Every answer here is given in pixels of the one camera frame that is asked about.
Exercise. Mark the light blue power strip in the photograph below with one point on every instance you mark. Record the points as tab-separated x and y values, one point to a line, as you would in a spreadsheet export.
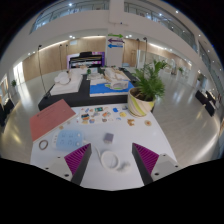
68	140

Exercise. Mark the brown cutout sticker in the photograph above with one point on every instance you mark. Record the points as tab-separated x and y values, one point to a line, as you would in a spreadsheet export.
130	122

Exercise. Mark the blue-based architectural model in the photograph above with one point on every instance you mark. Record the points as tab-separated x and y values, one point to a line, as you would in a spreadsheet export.
100	88

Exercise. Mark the black display platform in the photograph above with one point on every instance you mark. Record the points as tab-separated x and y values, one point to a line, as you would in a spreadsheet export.
83	97

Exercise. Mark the flat pink-red board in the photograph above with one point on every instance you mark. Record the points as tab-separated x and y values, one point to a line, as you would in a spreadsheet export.
50	118

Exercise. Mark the small potted plant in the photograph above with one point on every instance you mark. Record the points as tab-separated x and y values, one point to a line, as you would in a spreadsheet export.
13	83

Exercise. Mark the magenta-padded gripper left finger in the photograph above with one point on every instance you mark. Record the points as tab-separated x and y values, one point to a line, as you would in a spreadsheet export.
76	160

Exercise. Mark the black lamp pole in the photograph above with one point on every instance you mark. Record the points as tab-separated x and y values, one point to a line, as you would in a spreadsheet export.
137	51
145	50
41	66

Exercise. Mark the palm in striped pot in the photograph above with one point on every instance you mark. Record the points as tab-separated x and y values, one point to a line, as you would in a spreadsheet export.
138	106

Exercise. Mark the dark display screen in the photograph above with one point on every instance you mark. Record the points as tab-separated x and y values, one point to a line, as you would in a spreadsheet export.
86	61

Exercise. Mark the black-draped table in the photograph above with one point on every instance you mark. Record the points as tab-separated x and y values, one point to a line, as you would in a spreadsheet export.
6	111

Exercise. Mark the round orange sticker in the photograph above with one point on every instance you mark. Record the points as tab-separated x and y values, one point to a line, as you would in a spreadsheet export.
147	123

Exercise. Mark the white architectural model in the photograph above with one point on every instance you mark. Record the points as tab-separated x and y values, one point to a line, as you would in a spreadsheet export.
66	86

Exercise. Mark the arrow direction signs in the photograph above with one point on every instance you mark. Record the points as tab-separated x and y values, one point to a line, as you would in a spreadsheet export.
115	40

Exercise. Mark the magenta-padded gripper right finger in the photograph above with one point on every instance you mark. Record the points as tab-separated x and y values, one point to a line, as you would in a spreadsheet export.
148	160

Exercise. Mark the yellow sticker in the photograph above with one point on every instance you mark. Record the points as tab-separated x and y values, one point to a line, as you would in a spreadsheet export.
123	114

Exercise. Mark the white sheet of colourful stickers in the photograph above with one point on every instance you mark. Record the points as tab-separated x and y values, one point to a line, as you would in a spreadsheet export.
95	115

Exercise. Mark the blue sticker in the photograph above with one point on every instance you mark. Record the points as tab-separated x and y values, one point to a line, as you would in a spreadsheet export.
115	109

